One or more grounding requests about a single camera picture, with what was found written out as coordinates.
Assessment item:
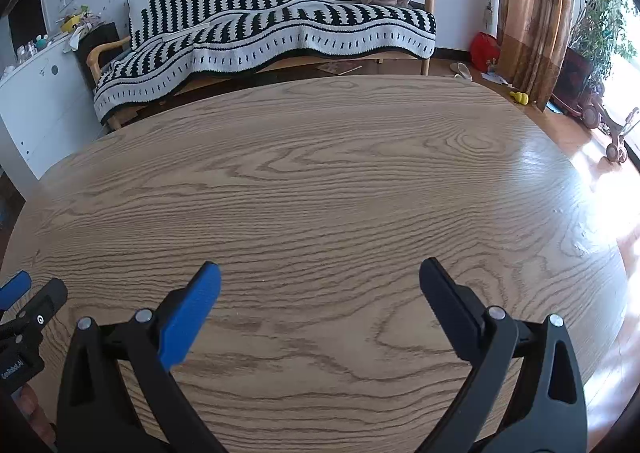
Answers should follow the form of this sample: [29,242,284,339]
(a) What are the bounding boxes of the black side table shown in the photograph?
[73,22,132,84]

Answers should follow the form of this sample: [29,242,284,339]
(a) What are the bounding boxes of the wooden sofa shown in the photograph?
[86,0,439,132]

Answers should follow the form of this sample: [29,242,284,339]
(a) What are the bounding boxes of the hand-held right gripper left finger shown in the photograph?
[56,261,227,453]

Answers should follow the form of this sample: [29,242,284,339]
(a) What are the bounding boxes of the flat book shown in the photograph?
[317,60,362,77]

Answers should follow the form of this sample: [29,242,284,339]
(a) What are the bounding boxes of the brown curtain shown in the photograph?
[497,0,576,112]

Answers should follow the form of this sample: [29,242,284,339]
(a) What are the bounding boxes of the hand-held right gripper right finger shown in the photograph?
[419,257,589,453]

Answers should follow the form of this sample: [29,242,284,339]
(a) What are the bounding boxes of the sofa with striped blanket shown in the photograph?
[93,0,437,127]

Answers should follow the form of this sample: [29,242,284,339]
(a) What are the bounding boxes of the children's tricycle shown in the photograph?
[552,82,640,164]

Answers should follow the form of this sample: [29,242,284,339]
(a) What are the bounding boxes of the red bag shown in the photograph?
[469,31,501,73]

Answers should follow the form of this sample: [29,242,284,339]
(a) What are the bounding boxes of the person's left hand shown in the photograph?
[14,382,57,446]

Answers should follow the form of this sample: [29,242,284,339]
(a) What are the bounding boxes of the white cabinet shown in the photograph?
[0,35,109,179]

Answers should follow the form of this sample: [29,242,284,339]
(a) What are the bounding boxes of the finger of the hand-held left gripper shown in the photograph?
[0,270,32,312]
[0,277,69,340]

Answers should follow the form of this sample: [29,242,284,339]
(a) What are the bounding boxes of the potted plants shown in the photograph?
[569,0,639,84]

